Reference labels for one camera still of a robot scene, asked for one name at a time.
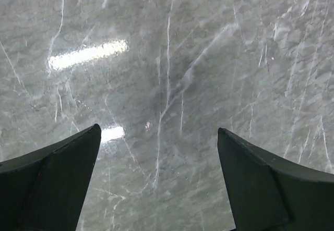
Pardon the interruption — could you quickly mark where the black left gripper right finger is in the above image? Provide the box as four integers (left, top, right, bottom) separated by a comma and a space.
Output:
218, 128, 333, 230

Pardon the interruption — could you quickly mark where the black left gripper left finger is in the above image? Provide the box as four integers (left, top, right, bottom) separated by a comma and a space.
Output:
1, 124, 101, 230

